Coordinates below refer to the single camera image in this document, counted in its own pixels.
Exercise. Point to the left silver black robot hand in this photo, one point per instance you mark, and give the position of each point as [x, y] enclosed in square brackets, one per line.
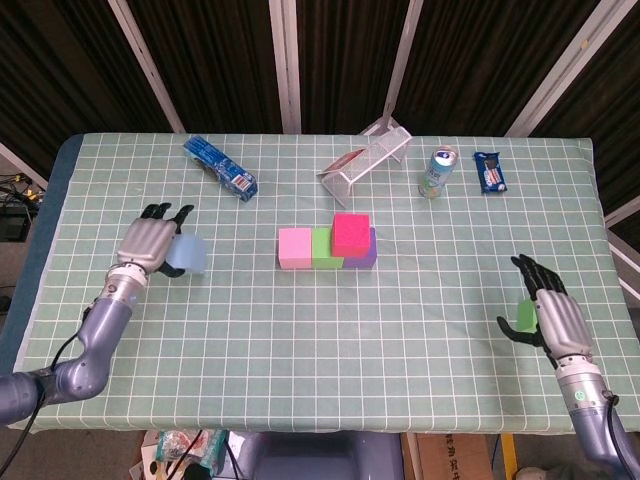
[147, 240]

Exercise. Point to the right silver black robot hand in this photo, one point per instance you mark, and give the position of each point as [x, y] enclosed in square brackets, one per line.
[562, 325]

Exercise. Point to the green foam cube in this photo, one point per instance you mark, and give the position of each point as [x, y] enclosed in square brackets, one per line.
[526, 315]
[322, 250]

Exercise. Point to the light blue foam cube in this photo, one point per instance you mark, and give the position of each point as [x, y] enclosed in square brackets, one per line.
[190, 255]

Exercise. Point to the pink foam cube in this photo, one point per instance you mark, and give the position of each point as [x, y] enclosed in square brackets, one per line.
[295, 249]

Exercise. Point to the red foam cube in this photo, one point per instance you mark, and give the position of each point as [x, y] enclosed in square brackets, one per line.
[351, 234]

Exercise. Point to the purple foam cube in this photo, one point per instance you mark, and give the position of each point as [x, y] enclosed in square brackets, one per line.
[365, 260]

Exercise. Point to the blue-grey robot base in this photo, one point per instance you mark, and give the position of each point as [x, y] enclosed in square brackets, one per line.
[325, 457]

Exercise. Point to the long blue cookie box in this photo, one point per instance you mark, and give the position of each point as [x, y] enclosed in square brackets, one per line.
[222, 169]

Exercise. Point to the black box device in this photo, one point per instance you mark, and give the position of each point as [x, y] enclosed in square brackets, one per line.
[12, 227]

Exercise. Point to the yellow bar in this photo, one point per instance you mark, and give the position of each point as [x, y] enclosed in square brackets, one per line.
[509, 457]

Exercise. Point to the grey white shoe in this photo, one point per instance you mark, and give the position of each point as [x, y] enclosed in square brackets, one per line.
[535, 473]

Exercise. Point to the dark blue cookie packet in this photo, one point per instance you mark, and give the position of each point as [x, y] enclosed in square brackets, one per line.
[491, 174]

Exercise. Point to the brown cardboard box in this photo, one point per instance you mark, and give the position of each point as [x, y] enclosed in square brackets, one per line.
[450, 457]

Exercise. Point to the black pleated curtain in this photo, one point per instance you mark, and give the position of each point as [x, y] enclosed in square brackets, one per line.
[215, 60]

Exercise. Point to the green checked tablecloth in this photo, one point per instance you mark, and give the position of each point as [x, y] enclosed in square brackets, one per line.
[300, 360]

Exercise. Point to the green white drink can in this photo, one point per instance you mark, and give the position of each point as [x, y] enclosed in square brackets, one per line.
[437, 175]

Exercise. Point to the red card in basket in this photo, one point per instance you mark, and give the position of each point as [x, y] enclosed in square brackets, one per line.
[345, 161]

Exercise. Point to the teal snack bag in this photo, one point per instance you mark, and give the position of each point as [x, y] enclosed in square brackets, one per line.
[210, 445]

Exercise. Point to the white printed bag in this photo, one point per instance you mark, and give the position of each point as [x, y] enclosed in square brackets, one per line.
[147, 457]

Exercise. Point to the white metal frame post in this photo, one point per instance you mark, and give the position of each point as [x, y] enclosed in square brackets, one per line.
[285, 65]
[22, 165]
[625, 265]
[625, 210]
[402, 60]
[145, 60]
[565, 65]

